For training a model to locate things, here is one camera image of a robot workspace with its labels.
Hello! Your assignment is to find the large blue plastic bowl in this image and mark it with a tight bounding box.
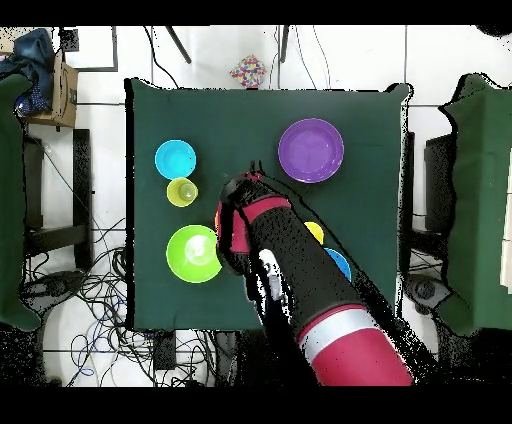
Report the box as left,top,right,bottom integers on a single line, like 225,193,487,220
322,247,353,283

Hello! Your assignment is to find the translucent yellow plastic cup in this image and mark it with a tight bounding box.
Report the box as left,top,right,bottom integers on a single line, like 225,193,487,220
166,176,200,208

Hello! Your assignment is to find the black bench frame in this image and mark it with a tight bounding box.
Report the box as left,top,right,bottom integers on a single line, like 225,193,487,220
22,127,94,273

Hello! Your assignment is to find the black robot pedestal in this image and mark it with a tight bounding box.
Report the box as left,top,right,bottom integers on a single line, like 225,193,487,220
213,329,273,387

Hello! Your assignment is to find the brown cardboard box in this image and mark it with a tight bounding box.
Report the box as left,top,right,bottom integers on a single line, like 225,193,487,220
21,49,80,130

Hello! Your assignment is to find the purple plastic bowl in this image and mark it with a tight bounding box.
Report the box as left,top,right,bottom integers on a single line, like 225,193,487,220
277,117,345,185

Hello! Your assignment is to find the colourful patterned box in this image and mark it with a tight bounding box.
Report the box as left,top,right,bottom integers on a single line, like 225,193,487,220
229,54,268,90

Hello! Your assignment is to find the blue fabric bundle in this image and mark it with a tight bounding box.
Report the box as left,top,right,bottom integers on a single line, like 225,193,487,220
0,27,55,117

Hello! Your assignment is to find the green cloth covered table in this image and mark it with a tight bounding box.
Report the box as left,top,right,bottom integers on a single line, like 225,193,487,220
437,72,512,337
0,73,43,331

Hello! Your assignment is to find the dark green tablecloth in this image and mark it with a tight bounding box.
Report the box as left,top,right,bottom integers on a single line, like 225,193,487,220
124,77,413,333

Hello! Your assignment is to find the yellow-orange plastic cup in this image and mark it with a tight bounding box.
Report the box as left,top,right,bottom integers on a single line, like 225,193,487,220
303,220,325,246

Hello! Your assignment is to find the small cyan plastic bowl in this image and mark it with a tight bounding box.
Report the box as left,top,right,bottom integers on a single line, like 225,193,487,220
154,138,198,181

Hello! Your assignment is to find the green plastic bowl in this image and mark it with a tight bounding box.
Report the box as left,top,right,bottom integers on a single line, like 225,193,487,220
165,224,224,284

